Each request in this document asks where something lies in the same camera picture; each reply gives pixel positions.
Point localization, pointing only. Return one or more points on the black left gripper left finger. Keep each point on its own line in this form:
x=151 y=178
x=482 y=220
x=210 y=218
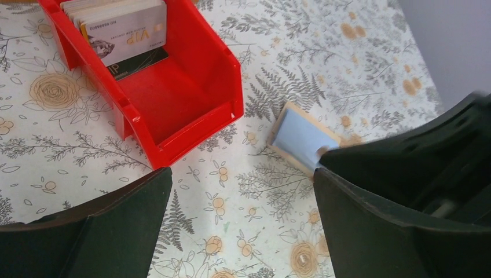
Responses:
x=113 y=235

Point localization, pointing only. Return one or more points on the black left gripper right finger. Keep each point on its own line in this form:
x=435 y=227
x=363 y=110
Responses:
x=412 y=205

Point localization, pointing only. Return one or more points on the beige card holder wallet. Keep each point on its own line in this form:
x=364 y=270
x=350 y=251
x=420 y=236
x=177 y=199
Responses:
x=300 y=139

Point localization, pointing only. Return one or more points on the red plastic bin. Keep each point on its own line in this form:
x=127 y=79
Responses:
x=174 y=105

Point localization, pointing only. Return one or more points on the black VIP card in bin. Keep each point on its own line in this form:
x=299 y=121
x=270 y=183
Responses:
x=137 y=63

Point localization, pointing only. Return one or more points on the stack of cards in bin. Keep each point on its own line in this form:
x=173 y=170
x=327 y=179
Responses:
x=118 y=30

